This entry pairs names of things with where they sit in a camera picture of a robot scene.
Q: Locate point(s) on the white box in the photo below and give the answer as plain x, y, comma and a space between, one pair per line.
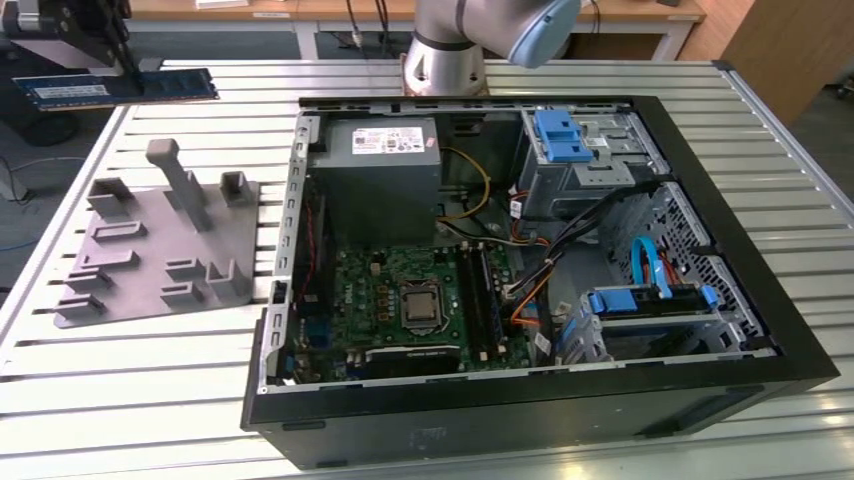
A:
224, 4

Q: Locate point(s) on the grey parts rack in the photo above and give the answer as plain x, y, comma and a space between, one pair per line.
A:
154, 240

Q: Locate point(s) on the green motherboard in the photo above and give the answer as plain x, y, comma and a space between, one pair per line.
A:
374, 280

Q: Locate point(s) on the hard disk in blue carrier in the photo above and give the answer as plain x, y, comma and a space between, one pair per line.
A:
615, 300

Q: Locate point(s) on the black PC case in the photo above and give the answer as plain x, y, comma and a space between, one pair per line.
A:
468, 425

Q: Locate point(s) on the black office chair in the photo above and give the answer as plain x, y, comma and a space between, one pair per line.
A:
41, 127

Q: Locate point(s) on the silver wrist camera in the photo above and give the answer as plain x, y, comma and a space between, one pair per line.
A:
54, 52

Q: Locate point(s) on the metal disk bay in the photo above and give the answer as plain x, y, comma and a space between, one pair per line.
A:
668, 330

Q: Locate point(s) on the CPU socket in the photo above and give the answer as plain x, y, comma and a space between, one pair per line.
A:
422, 327

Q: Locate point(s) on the metal drive cage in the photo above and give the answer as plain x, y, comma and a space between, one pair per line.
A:
601, 175

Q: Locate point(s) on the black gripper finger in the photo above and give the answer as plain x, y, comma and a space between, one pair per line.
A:
133, 75

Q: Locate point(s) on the grey metal leg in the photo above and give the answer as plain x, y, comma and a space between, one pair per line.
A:
14, 187

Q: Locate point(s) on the black chair base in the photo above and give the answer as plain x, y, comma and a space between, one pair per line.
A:
847, 85

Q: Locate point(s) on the black graphics card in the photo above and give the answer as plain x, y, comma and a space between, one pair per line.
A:
414, 360

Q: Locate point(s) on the silver CPU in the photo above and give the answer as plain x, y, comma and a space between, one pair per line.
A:
420, 306

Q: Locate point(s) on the blue drive bay latch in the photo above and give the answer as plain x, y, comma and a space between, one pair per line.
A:
561, 135

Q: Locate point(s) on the wooden desk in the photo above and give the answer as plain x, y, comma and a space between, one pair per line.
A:
168, 10

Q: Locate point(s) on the wooden cabinet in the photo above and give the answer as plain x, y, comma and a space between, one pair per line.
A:
788, 50

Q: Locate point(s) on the grey power supply white label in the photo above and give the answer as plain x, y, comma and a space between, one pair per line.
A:
374, 200

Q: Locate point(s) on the installed RAM stick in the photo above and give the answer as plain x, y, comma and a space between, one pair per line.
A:
496, 315

